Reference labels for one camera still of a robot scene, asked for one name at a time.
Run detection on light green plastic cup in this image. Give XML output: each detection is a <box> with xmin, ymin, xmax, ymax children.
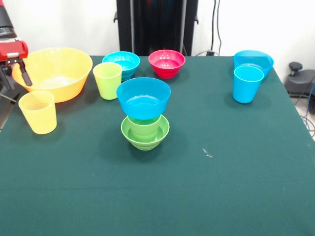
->
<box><xmin>93</xmin><ymin>62</ymin><xmax>123</xmax><ymax>101</ymax></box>

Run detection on cyan plastic bowl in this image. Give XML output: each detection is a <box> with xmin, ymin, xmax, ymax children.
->
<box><xmin>102</xmin><ymin>51</ymin><xmax>141</xmax><ymax>82</ymax></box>

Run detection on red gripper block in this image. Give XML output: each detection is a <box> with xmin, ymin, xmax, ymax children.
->
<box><xmin>0</xmin><ymin>40</ymin><xmax>33</xmax><ymax>91</ymax></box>

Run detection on pink plastic bowl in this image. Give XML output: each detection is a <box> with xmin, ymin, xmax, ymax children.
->
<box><xmin>148</xmin><ymin>49</ymin><xmax>186</xmax><ymax>79</ymax></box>

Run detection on blue plastic bowl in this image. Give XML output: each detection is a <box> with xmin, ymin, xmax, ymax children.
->
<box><xmin>233</xmin><ymin>50</ymin><xmax>275</xmax><ymax>78</ymax></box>
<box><xmin>116</xmin><ymin>77</ymin><xmax>172</xmax><ymax>120</ymax></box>

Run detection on grey floor stand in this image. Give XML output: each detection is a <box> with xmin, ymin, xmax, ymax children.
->
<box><xmin>0</xmin><ymin>81</ymin><xmax>27</xmax><ymax>103</ymax></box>

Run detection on yellow plastic cup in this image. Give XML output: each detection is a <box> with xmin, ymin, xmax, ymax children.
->
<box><xmin>18</xmin><ymin>90</ymin><xmax>58</xmax><ymax>135</ymax></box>

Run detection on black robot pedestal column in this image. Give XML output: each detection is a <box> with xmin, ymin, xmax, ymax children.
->
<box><xmin>113</xmin><ymin>0</ymin><xmax>199</xmax><ymax>57</ymax></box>

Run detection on blue plastic cup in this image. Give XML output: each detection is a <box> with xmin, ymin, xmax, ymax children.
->
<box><xmin>233</xmin><ymin>65</ymin><xmax>265</xmax><ymax>104</ymax></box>

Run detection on black knobbed floor stand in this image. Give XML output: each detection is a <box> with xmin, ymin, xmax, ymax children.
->
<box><xmin>285</xmin><ymin>61</ymin><xmax>315</xmax><ymax>99</ymax></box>

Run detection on black hanging cable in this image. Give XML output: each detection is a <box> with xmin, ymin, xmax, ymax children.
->
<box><xmin>211</xmin><ymin>0</ymin><xmax>222</xmax><ymax>55</ymax></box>

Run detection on green plastic bowl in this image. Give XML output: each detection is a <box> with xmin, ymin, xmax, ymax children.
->
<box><xmin>121</xmin><ymin>114</ymin><xmax>170</xmax><ymax>151</ymax></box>

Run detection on large orange plastic bowl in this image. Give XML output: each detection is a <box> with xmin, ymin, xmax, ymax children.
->
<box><xmin>11</xmin><ymin>47</ymin><xmax>94</xmax><ymax>103</ymax></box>

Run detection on dark green tablecloth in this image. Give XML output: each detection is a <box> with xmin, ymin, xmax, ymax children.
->
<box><xmin>0</xmin><ymin>55</ymin><xmax>315</xmax><ymax>236</ymax></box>

